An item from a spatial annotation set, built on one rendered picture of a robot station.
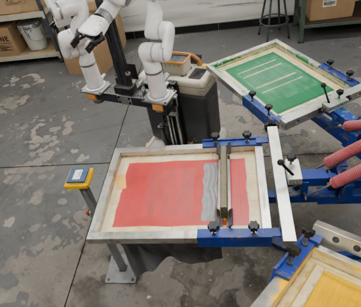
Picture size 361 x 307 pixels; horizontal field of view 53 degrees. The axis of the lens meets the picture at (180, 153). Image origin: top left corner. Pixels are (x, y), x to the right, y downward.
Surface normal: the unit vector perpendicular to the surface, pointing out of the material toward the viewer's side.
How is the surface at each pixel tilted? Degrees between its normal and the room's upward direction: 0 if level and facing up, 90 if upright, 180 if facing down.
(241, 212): 0
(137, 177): 0
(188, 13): 90
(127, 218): 0
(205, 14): 90
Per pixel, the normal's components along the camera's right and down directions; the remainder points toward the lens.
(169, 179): -0.15, -0.73
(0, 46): -0.11, 0.69
